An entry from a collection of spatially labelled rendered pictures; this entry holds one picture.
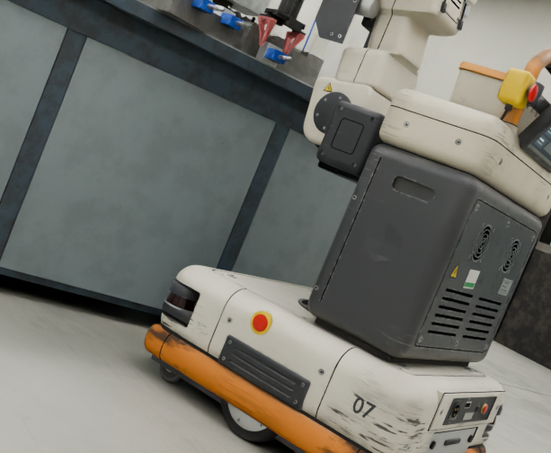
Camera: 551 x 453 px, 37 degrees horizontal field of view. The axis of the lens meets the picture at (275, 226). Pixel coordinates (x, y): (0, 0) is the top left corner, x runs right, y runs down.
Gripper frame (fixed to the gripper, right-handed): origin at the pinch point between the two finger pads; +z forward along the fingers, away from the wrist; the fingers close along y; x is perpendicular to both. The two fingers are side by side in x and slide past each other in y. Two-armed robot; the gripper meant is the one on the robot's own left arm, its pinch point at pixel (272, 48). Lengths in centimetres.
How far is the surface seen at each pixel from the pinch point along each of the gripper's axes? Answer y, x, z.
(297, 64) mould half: -12.1, -4.4, 0.1
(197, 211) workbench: 1.1, -2.6, 48.6
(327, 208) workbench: -40, -2, 35
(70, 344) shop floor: 34, 23, 84
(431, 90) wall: -630, -632, -134
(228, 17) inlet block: 17.3, 3.0, -1.4
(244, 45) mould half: 5.8, -4.9, 2.1
